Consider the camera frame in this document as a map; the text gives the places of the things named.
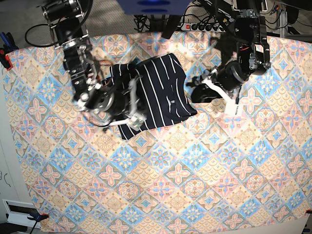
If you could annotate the blue orange clamp upper left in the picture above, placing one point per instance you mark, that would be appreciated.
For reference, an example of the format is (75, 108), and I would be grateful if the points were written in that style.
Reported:
(8, 47)

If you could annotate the colourful patterned tablecloth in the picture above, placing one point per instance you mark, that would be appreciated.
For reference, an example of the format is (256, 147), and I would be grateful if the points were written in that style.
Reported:
(211, 173)

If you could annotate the blue orange clamp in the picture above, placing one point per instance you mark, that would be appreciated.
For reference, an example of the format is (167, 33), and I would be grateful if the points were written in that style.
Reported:
(37, 217)
(8, 47)

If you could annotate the white wall vent panel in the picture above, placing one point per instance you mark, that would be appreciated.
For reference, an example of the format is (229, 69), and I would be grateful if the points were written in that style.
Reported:
(19, 212)

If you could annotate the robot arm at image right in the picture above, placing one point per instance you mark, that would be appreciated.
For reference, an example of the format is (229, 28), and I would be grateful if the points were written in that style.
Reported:
(243, 46)

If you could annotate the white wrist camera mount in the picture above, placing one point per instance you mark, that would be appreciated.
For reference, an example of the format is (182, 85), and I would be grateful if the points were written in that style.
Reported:
(232, 107)
(134, 118)

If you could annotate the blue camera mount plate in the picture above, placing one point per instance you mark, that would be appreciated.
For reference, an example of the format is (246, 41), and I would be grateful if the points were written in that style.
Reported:
(154, 7)

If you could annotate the navy white striped T-shirt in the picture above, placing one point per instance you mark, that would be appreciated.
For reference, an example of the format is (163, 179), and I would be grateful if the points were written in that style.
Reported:
(160, 88)

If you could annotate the white power strip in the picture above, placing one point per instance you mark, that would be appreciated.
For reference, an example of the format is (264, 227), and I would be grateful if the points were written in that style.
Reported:
(205, 27)

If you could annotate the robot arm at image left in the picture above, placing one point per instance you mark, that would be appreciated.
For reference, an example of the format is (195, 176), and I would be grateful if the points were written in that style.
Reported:
(66, 20)

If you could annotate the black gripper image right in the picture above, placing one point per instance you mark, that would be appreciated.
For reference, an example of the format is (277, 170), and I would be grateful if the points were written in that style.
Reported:
(229, 77)

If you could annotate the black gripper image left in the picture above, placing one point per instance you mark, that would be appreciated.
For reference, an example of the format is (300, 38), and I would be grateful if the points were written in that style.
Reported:
(99, 98)

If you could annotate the blue orange clamp lower left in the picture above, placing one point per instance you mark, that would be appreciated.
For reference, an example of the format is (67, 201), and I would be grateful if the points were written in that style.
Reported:
(37, 217)

